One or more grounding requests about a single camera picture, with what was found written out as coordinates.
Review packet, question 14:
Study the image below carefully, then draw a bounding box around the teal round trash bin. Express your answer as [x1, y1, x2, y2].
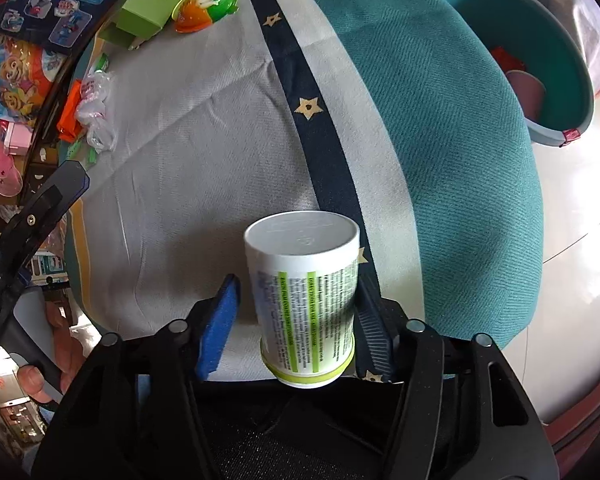
[445, 0, 594, 148]

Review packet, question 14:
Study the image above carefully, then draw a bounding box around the green orange egg toy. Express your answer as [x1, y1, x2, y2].
[171, 0, 239, 34]

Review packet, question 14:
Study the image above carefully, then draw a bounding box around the white green supplement bottle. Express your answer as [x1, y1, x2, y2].
[244, 210, 360, 389]

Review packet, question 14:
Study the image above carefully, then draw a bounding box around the pink paper cup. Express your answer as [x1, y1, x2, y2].
[505, 70, 546, 122]

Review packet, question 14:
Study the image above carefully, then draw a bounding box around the teal grey striped tablecloth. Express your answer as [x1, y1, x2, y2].
[63, 0, 545, 384]

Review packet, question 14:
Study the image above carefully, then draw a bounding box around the colourful cartoon puppy bag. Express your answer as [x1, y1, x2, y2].
[0, 34, 66, 127]

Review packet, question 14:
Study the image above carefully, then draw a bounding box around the person's left hand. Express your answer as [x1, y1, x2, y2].
[15, 296, 85, 404]

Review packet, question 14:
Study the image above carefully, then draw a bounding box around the clear plastic wrapper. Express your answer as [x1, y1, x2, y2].
[74, 70, 117, 154]

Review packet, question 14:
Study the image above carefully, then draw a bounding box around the red snack bag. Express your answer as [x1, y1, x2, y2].
[56, 79, 83, 143]

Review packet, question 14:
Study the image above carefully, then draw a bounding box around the green cardboard box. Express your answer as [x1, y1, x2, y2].
[98, 0, 180, 50]

